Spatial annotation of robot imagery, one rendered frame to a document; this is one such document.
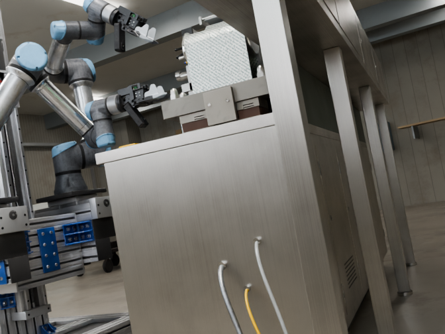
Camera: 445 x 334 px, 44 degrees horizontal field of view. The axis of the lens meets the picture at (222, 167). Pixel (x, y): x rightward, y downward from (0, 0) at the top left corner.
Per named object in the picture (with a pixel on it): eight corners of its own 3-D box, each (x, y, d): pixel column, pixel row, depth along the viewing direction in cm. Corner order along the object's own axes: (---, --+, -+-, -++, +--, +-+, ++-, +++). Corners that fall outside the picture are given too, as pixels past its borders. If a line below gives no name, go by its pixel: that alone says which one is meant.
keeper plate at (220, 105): (210, 126, 183) (204, 93, 183) (238, 119, 179) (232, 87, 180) (207, 126, 180) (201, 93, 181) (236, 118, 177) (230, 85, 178)
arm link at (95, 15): (93, 10, 234) (95, -9, 229) (113, 21, 230) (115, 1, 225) (80, 14, 228) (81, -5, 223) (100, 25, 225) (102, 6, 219)
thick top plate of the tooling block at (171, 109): (183, 122, 204) (180, 107, 204) (287, 97, 190) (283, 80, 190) (163, 119, 189) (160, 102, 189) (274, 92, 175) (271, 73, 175)
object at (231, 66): (196, 109, 206) (188, 61, 208) (255, 95, 198) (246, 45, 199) (196, 109, 206) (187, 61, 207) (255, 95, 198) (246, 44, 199)
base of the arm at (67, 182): (47, 197, 249) (44, 175, 249) (71, 194, 262) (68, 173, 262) (71, 191, 241) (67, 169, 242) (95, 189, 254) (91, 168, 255)
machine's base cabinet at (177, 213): (304, 275, 421) (283, 164, 426) (391, 264, 398) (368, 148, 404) (143, 415, 185) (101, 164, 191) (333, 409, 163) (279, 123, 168)
